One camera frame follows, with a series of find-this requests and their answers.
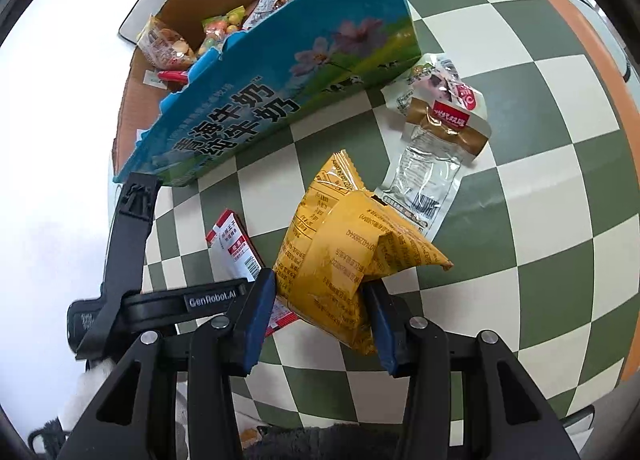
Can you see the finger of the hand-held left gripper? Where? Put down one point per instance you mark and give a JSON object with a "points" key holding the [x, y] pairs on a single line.
{"points": [[130, 230]]}

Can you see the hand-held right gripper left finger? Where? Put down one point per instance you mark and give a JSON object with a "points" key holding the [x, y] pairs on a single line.
{"points": [[260, 325]]}

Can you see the yellow snack packet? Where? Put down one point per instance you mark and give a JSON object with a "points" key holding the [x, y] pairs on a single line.
{"points": [[340, 250]]}

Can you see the clear gold snack packet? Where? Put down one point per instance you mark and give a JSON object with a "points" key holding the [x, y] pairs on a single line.
{"points": [[430, 170]]}

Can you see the white pink snack packet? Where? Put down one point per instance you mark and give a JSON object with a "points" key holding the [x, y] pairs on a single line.
{"points": [[440, 80]]}

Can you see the orange food snack packet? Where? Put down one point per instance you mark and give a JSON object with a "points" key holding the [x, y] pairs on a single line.
{"points": [[167, 45]]}

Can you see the dark fluffy cloth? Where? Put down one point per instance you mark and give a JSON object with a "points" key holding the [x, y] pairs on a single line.
{"points": [[320, 442]]}

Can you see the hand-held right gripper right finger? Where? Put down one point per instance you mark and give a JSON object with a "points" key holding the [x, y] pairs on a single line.
{"points": [[386, 340]]}

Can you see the bag of colourful gum balls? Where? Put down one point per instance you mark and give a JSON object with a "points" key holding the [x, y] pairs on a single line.
{"points": [[222, 30]]}

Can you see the cardboard box with blue print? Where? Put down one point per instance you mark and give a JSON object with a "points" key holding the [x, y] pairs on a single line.
{"points": [[300, 55]]}

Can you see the red and white snack packet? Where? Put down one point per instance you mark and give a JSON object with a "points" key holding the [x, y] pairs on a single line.
{"points": [[275, 3]]}

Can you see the small red white packet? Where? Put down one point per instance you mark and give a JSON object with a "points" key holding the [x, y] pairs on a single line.
{"points": [[235, 250]]}

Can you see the white padded chair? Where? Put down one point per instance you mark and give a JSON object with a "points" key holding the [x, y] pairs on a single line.
{"points": [[150, 5]]}

